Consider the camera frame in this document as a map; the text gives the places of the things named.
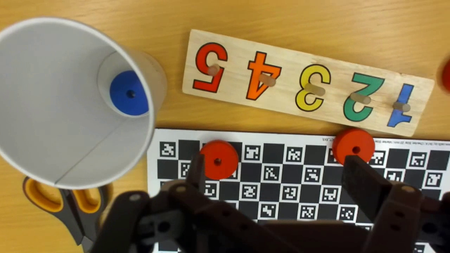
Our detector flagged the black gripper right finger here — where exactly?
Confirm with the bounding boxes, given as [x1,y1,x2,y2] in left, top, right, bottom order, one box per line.
[342,156,450,253]

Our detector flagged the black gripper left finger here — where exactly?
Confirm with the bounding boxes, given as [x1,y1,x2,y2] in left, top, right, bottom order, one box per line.
[161,154,264,253]

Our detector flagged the orange disc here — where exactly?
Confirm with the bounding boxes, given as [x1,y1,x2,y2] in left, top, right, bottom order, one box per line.
[441,59,450,92]
[202,140,240,179]
[332,127,376,163]

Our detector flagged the blue disc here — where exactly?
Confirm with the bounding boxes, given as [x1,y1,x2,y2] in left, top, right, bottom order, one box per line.
[110,70,150,116]

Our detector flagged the wooden number puzzle board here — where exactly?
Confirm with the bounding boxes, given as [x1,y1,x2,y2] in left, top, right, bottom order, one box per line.
[183,29,435,136]

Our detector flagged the white paper cup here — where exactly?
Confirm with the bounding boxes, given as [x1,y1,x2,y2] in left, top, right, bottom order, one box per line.
[0,16,168,188]

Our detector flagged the orange handled scissors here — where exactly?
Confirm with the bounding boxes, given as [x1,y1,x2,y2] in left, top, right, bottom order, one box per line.
[23,177,113,253]

